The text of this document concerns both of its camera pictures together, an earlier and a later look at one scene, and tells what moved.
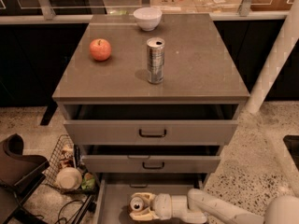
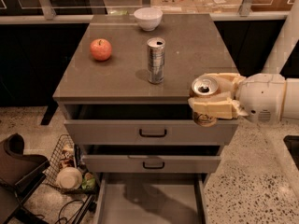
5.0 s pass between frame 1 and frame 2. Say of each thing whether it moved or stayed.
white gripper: moved
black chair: stayed
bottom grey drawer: stayed
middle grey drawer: stayed
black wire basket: stayed
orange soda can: moved
